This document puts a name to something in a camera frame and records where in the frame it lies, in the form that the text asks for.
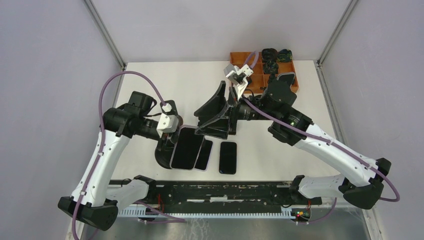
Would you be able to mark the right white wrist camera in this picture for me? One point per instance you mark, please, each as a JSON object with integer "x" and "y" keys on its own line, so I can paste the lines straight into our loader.
{"x": 238, "y": 77}

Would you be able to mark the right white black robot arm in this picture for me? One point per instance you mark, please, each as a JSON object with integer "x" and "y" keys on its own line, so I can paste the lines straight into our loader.
{"x": 360, "y": 180}

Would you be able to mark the white cable duct rail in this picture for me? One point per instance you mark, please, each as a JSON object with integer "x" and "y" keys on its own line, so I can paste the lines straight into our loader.
{"x": 139, "y": 211}

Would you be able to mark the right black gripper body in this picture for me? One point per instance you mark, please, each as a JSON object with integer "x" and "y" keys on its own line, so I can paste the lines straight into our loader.
{"x": 234, "y": 106}

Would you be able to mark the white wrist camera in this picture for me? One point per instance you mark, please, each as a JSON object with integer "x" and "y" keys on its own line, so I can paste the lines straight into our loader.
{"x": 238, "y": 77}
{"x": 166, "y": 124}

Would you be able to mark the black round stand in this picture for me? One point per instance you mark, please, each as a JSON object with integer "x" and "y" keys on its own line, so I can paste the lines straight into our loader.
{"x": 272, "y": 79}
{"x": 163, "y": 154}

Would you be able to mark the black phone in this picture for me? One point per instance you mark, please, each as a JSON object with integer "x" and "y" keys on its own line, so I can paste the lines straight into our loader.
{"x": 228, "y": 158}

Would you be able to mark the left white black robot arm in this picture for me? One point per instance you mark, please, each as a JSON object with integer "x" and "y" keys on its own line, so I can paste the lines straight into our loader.
{"x": 92, "y": 202}

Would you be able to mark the grey case phone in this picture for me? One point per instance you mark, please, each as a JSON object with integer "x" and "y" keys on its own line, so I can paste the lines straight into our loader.
{"x": 187, "y": 148}

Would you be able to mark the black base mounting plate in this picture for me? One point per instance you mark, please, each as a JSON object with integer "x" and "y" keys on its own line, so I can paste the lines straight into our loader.
{"x": 223, "y": 197}

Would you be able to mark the lavender case phone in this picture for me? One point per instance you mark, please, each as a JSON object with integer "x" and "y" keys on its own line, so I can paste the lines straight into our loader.
{"x": 204, "y": 156}

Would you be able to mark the orange compartment tray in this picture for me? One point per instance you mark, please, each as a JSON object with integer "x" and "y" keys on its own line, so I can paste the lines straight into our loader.
{"x": 259, "y": 80}

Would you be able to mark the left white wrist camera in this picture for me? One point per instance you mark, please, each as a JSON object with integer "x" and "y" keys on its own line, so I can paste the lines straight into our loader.
{"x": 166, "y": 124}

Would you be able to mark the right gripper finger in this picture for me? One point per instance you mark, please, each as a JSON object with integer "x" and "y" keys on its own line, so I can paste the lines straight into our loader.
{"x": 216, "y": 107}
{"x": 217, "y": 126}

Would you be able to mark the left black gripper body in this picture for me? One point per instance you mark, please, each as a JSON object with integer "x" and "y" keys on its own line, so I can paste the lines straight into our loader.
{"x": 166, "y": 141}

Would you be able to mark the pink case phone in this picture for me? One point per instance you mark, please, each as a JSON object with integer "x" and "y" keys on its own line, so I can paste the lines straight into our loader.
{"x": 287, "y": 78}

